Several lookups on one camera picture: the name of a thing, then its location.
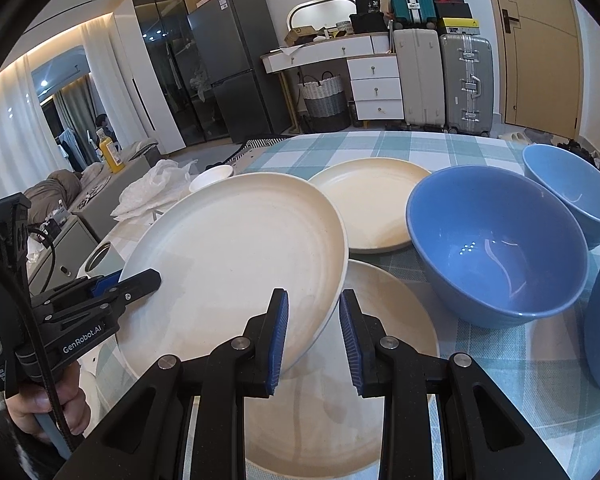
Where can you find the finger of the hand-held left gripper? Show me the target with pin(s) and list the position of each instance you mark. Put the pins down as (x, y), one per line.
(137, 285)
(107, 284)

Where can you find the white cylinder canister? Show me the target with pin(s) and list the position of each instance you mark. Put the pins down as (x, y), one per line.
(102, 260)

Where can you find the white curtain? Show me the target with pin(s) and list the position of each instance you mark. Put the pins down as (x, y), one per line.
(112, 80)

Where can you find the patterned floor rug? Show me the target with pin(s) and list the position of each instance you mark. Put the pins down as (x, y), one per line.
(260, 147)

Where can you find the pile of floor shoes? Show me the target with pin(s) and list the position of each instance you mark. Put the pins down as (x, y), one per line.
(587, 152)

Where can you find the grey refrigerator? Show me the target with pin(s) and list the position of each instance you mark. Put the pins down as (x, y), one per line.
(240, 65)

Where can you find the grey metal cabinet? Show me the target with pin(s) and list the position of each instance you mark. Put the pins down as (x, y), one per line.
(65, 260)

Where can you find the grey white woven basket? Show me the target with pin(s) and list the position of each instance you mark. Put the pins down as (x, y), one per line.
(325, 105)

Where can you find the arched table mirror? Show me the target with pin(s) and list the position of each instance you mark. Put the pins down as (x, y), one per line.
(320, 12)

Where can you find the tan wooden door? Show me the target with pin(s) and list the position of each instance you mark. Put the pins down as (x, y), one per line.
(535, 50)

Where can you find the grey blanket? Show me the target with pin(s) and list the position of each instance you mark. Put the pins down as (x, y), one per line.
(55, 187)

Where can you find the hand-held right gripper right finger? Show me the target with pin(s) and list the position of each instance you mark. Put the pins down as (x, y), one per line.
(351, 342)

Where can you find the plain black bag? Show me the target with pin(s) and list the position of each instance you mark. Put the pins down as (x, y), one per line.
(367, 24)

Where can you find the black glass cabinet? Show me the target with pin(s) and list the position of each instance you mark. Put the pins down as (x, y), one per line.
(160, 60)

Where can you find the beige suitcase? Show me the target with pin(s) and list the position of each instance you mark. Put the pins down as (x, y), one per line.
(416, 80)

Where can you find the hanging blue clothes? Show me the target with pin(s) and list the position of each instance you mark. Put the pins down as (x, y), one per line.
(70, 147)

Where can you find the small white dish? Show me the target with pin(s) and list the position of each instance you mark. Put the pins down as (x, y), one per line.
(211, 178)

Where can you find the green checked tablecloth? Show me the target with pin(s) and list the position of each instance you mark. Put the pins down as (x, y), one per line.
(505, 385)

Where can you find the plain black shoe box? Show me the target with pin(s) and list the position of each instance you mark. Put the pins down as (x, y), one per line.
(452, 11)

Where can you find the orange juice bottle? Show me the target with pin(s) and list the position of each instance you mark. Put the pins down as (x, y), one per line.
(110, 152)

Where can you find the open cardboard box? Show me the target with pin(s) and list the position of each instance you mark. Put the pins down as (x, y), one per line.
(300, 36)

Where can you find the grey side table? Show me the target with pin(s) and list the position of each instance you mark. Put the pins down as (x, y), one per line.
(125, 170)

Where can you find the white dressing table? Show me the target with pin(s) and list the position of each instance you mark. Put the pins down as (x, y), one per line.
(375, 85)

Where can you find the silver suitcase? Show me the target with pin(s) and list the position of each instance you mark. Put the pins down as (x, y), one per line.
(466, 85)

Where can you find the black bag white print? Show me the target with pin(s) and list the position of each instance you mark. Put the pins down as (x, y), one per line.
(370, 4)

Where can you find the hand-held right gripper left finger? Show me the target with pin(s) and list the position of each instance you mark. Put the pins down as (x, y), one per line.
(278, 332)

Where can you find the yellow black shoe box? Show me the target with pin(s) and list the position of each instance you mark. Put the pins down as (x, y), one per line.
(461, 26)

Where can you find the beige slipper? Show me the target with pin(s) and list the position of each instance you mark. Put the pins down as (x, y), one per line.
(507, 136)
(525, 134)

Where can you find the white plastic bag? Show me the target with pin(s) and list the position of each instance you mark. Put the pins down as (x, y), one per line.
(152, 187)

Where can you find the person's left hand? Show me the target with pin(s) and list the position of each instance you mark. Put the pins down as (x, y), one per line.
(35, 400)

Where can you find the white paper sheet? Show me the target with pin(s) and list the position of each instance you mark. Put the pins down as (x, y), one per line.
(285, 51)

